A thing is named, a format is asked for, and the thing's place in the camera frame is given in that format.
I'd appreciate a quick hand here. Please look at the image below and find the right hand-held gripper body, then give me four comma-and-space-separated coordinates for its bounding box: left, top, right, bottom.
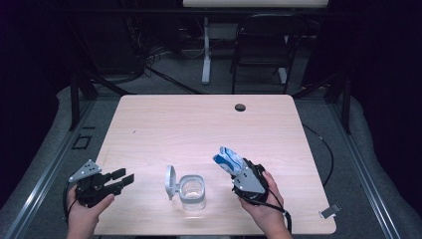
232, 163, 269, 204

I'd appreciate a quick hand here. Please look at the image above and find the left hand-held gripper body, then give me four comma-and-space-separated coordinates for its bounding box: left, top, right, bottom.
68, 159, 124, 209

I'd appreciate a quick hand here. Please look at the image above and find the blue and white packet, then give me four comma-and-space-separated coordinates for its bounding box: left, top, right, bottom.
212, 145, 249, 177

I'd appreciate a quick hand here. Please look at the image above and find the clear container with grey lid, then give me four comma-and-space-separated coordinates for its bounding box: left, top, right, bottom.
164, 164, 207, 211

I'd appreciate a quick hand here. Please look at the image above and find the person's left hand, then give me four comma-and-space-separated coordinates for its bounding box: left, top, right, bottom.
67, 187, 115, 230

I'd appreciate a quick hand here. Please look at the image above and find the person's right hand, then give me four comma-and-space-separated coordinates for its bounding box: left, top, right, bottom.
238, 171, 289, 233

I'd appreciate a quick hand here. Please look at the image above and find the small grey metal clip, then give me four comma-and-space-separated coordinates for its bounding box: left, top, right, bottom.
318, 203, 342, 220

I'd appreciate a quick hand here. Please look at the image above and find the black metal stand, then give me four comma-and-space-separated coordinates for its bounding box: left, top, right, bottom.
68, 68, 133, 131
292, 71, 352, 135

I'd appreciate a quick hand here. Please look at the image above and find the white desk with legs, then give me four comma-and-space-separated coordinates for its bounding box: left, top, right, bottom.
182, 0, 329, 86

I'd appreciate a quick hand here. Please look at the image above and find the black folding chair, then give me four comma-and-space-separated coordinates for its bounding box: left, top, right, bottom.
230, 13, 309, 95

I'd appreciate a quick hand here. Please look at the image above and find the left hand-held gripper black cable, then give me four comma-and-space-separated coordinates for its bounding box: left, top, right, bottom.
62, 181, 78, 224

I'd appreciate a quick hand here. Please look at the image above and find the hand-held gripper black cable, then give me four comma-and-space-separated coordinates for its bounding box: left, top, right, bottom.
62, 181, 78, 224
236, 170, 293, 234

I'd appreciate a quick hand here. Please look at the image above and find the aluminium floor rail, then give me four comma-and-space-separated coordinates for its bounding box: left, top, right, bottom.
327, 99, 403, 239
3, 99, 98, 239

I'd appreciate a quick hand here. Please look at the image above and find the right hand-held gripper black cable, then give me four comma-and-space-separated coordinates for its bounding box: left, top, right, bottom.
236, 170, 293, 234

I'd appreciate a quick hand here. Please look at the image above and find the long black floor cable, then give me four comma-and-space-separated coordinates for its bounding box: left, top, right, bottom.
302, 122, 334, 188

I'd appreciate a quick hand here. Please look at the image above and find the bundle of floor cables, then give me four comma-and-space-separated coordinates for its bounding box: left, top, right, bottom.
143, 46, 207, 96

